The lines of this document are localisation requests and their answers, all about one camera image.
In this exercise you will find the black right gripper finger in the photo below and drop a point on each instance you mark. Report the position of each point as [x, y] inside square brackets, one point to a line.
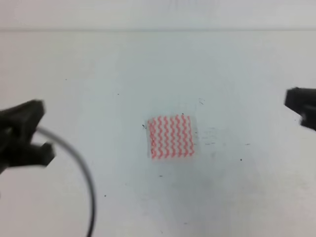
[297, 99]
[308, 121]

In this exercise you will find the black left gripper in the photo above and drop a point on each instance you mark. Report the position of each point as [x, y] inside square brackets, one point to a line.
[17, 122]

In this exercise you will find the pink white wavy-striped towel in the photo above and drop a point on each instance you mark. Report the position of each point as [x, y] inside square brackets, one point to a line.
[171, 137]

